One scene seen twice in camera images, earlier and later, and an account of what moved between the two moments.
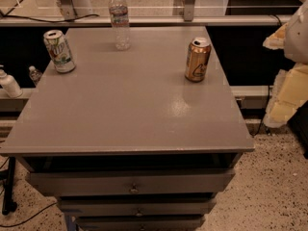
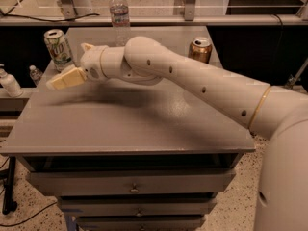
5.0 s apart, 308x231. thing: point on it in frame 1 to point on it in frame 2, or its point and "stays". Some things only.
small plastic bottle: [35, 74] stays
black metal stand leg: [8, 205] stays
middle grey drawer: [136, 206] stays
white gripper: [297, 38] to [91, 63]
